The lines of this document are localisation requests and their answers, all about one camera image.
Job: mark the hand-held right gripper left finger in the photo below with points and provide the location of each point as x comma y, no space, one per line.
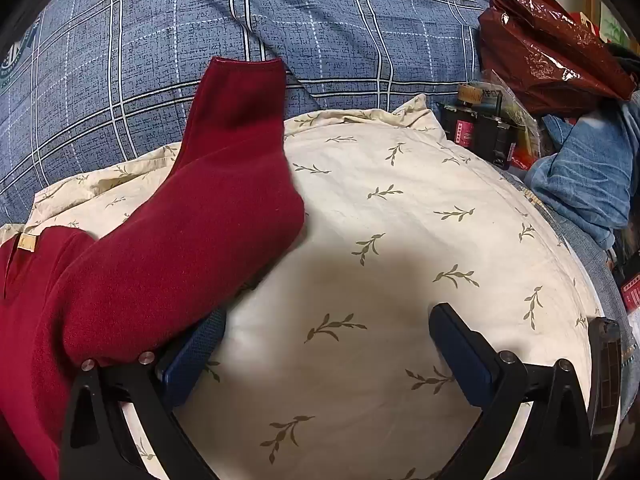
187,365

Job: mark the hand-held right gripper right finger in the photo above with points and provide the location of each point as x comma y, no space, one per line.
477,375

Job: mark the red knit sweater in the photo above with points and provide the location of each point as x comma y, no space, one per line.
175,260

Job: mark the cream leaf print pillow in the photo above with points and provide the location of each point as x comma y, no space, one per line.
375,260

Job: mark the blue jeans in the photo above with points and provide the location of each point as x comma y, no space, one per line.
585,175

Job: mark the black device with red label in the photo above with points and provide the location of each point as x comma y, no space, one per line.
480,130

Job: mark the dark red plastic bag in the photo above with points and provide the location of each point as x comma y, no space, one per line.
550,60

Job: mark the blue plaid quilt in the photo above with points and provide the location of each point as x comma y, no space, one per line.
150,35

